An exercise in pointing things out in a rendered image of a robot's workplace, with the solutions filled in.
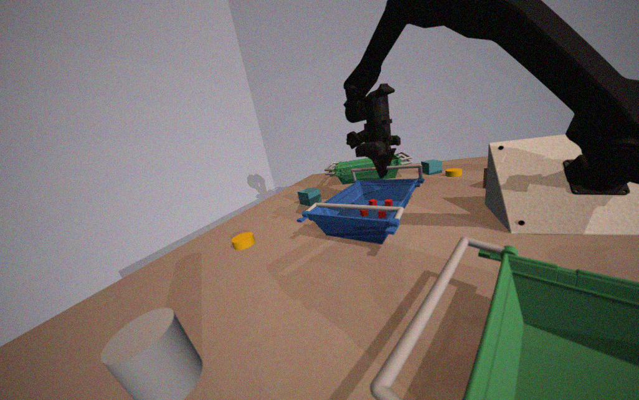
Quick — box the grey cylinder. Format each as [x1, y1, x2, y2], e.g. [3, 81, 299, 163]
[101, 308, 203, 400]

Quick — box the yellow short cylinder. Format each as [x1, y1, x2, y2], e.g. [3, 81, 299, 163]
[445, 168, 462, 177]
[232, 232, 255, 250]

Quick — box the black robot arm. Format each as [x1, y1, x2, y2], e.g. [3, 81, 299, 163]
[343, 0, 639, 195]

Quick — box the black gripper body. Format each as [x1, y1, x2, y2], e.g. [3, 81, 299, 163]
[356, 115, 400, 157]

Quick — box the teal block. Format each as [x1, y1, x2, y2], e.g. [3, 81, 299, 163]
[298, 188, 322, 206]
[421, 160, 442, 175]

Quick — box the blue plastic tray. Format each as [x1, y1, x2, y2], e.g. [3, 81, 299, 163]
[297, 178, 425, 244]

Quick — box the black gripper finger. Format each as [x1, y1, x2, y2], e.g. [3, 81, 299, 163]
[384, 148, 396, 176]
[366, 151, 391, 178]

